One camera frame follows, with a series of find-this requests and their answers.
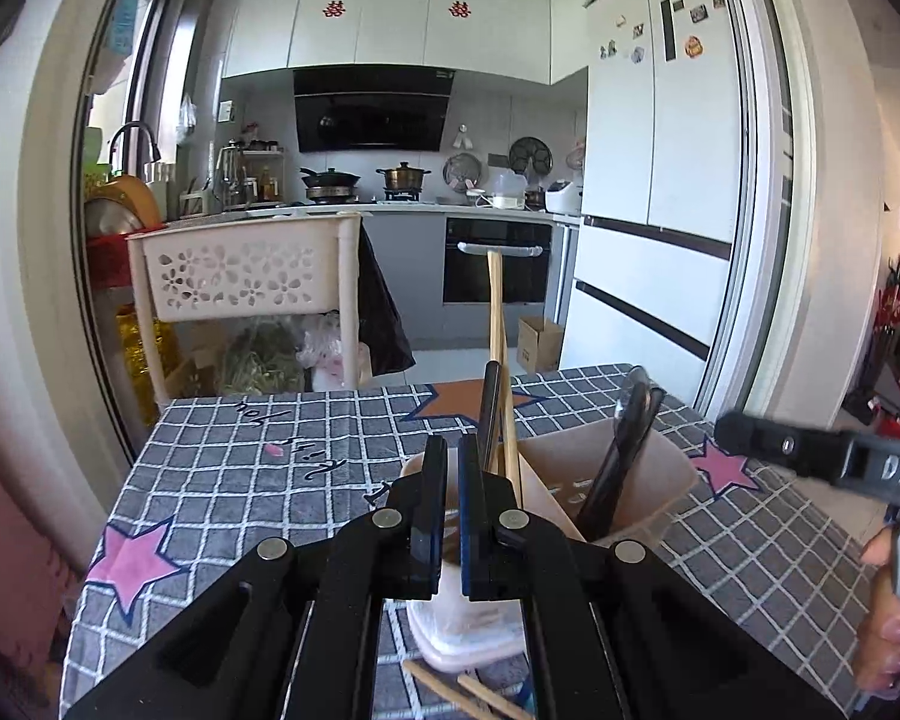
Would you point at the white rice cooker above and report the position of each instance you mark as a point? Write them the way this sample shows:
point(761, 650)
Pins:
point(562, 197)

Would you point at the black plastic bag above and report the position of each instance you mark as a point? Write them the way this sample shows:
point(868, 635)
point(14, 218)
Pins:
point(381, 315)

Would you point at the curved kitchen faucet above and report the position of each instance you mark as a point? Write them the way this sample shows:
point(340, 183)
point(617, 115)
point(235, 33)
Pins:
point(131, 139)

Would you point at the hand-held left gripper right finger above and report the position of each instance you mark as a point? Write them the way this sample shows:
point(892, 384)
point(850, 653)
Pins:
point(470, 525)

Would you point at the gold foil item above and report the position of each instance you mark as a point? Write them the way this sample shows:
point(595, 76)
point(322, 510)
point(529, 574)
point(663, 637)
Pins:
point(146, 356)

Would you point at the black range hood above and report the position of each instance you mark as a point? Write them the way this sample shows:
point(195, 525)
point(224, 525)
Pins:
point(371, 109)

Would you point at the glass kettle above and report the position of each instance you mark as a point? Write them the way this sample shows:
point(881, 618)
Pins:
point(234, 176)

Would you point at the black built-in oven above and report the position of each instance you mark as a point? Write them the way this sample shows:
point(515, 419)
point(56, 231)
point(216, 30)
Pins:
point(495, 274)

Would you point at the grey checked star tablecloth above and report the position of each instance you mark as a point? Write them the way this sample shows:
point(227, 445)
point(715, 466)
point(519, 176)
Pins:
point(270, 450)

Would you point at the person's right hand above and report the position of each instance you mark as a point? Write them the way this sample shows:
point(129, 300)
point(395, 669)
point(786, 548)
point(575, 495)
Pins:
point(885, 615)

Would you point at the beige plastic storage cart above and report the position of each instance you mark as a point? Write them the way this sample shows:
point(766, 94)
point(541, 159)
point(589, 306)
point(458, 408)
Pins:
point(232, 277)

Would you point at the steel cooking pot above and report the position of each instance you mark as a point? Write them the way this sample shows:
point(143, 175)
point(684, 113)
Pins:
point(403, 180)

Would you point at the red hanging items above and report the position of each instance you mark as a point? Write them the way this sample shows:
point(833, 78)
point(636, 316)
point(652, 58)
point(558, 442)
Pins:
point(896, 345)

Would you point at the white food container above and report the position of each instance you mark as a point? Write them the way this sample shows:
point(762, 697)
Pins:
point(508, 193)

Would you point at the small cardboard box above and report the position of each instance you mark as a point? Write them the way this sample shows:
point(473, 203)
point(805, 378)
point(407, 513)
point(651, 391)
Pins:
point(540, 345)

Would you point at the wooden chopstick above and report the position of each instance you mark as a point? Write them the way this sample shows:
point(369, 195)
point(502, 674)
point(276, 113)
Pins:
point(442, 694)
point(510, 427)
point(493, 300)
point(495, 699)

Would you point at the black wok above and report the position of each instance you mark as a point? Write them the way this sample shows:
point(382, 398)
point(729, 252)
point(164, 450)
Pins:
point(330, 184)

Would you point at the bag of green vegetables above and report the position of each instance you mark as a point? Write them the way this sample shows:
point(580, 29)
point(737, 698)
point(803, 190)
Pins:
point(259, 364)

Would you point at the white wall cabinets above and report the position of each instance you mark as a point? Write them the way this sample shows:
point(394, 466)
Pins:
point(390, 22)

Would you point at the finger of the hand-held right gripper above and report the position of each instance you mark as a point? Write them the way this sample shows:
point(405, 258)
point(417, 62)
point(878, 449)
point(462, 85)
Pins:
point(772, 442)

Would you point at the beige plastic utensil holder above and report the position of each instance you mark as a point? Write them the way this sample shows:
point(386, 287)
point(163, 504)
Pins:
point(555, 472)

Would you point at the white plastic bag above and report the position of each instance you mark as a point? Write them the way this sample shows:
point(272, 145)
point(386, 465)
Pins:
point(330, 356)

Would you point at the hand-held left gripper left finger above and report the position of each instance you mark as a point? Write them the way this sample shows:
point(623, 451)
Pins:
point(431, 510)

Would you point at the white refrigerator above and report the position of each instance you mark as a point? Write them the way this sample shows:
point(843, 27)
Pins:
point(645, 165)

